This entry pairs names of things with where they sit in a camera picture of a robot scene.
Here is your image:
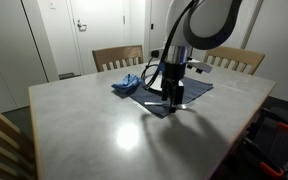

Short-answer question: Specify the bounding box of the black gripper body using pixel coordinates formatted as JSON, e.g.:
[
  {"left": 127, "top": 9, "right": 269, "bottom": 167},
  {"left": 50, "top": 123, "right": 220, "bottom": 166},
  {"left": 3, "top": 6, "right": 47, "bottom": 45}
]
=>
[{"left": 160, "top": 61, "right": 187, "bottom": 89}]

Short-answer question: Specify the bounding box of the silver metal fork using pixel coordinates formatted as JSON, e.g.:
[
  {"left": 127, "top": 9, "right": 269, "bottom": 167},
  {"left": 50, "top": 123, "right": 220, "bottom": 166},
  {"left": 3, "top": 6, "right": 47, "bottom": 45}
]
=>
[{"left": 143, "top": 101, "right": 189, "bottom": 111}]

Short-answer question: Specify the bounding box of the white round plate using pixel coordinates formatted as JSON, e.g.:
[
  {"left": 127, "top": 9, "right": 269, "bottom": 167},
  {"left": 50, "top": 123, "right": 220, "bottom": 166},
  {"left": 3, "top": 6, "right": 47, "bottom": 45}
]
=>
[{"left": 143, "top": 74, "right": 185, "bottom": 93}]

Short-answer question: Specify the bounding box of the dark blue cloth placemat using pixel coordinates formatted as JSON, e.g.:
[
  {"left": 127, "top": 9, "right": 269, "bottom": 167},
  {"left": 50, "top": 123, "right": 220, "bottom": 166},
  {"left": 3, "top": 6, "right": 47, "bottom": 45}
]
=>
[{"left": 113, "top": 68, "right": 215, "bottom": 119}]

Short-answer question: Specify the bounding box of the crumpled light blue cloth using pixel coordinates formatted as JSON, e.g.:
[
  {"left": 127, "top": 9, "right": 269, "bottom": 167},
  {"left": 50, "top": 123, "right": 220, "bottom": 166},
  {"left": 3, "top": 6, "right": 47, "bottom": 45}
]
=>
[{"left": 110, "top": 73, "right": 141, "bottom": 94}]

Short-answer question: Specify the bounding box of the narrow white door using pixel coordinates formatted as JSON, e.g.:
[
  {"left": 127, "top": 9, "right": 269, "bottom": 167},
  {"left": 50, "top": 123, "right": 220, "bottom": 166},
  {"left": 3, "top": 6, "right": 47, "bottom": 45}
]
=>
[{"left": 148, "top": 0, "right": 172, "bottom": 63}]

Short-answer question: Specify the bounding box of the wooden slat-back chair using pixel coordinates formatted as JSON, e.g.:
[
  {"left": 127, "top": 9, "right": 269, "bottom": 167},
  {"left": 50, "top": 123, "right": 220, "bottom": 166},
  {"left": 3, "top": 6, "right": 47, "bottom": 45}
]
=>
[
  {"left": 0, "top": 101, "right": 37, "bottom": 180},
  {"left": 91, "top": 44, "right": 145, "bottom": 73},
  {"left": 202, "top": 44, "right": 266, "bottom": 76}
]

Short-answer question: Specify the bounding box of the orange-tipped black clamp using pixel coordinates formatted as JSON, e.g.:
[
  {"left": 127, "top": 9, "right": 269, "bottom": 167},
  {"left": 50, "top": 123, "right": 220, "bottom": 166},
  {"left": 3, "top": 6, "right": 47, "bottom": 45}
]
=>
[
  {"left": 242, "top": 136, "right": 286, "bottom": 180},
  {"left": 262, "top": 108, "right": 288, "bottom": 134}
]

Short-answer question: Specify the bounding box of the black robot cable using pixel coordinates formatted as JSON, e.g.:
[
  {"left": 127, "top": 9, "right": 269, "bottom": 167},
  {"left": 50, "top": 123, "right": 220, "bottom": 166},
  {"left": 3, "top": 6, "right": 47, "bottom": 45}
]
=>
[{"left": 141, "top": 0, "right": 200, "bottom": 90}]

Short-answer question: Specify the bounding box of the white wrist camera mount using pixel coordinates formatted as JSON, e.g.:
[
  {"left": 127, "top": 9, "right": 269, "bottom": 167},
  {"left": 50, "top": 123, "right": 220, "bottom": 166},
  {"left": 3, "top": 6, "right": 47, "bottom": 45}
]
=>
[{"left": 186, "top": 57, "right": 214, "bottom": 75}]

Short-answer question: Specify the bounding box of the white door with lever handle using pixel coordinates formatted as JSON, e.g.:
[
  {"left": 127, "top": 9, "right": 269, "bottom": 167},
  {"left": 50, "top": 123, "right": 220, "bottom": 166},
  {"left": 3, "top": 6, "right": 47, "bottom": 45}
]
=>
[{"left": 67, "top": 0, "right": 129, "bottom": 76}]

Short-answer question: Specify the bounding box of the silver lever door handle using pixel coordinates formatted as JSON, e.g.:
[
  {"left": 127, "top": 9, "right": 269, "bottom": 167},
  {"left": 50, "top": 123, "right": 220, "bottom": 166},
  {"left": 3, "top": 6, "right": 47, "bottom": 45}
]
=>
[{"left": 76, "top": 19, "right": 88, "bottom": 33}]

